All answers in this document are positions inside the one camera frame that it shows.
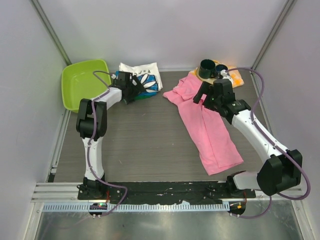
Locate dark green mug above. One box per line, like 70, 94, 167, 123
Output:
199, 59, 217, 79

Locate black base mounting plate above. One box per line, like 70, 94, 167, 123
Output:
77, 180, 256, 205

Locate dark blue mug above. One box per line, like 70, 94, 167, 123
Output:
215, 64, 228, 75

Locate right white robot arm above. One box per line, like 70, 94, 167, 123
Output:
193, 79, 303, 198

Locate slotted white cable duct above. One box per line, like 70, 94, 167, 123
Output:
42, 201, 230, 213

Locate pink t shirt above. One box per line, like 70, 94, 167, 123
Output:
163, 73, 244, 176

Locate orange checkered cloth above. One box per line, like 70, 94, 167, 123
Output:
189, 67, 244, 88

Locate lime green plastic tub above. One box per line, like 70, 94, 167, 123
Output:
61, 59, 111, 113

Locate blue t shirt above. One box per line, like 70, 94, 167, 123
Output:
136, 91, 158, 97

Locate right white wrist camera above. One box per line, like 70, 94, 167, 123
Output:
219, 70, 234, 86

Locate white daisy print t shirt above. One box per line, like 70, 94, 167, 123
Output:
119, 62, 163, 93

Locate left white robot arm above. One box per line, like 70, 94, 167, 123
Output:
76, 70, 146, 200

